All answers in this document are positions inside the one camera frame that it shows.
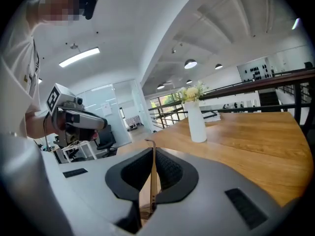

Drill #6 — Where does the person's left forearm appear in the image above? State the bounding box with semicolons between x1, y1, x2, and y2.
24;111;57;140

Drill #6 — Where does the white ceramic vase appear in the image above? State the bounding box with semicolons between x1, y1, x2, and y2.
184;100;208;144

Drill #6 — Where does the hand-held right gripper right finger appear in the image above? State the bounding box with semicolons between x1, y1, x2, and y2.
139;147;300;236

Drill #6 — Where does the person's left hand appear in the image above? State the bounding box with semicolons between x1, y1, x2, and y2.
52;108;67;134

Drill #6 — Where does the thin wooden stick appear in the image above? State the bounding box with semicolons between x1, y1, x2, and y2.
144;138;159;215

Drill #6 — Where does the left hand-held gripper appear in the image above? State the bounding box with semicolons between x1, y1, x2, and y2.
46;82;108;148

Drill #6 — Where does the person's head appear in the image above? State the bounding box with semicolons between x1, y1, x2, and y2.
25;0;83;37

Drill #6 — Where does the stack of books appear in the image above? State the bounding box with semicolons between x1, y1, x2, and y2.
202;110;222;122

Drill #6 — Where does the person's beige printed shirt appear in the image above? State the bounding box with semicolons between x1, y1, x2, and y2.
0;5;42;139

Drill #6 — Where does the white notice sheet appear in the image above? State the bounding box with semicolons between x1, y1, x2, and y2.
100;102;114;118

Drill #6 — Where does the white metal-frame desk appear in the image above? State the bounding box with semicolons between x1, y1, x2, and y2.
61;140;98;163

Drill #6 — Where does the yellow and white flower bouquet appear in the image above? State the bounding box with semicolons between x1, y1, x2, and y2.
173;80;210;104

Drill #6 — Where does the patterned white bench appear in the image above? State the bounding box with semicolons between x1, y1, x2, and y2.
125;115;142;130

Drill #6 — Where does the black swivel office chair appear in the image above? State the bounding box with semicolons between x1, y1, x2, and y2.
96;124;119;158

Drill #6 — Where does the white wall display board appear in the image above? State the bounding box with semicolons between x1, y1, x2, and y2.
236;57;275;83

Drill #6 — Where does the large dark-framed window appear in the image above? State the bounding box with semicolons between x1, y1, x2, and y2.
150;93;184;109

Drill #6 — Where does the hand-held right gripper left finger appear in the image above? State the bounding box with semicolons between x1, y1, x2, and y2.
41;147;155;236

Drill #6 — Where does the black head-mounted camera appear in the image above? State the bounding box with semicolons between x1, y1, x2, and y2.
78;0;100;21

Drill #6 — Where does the black railing with wooden handrail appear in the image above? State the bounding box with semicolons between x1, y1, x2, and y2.
147;68;315;133

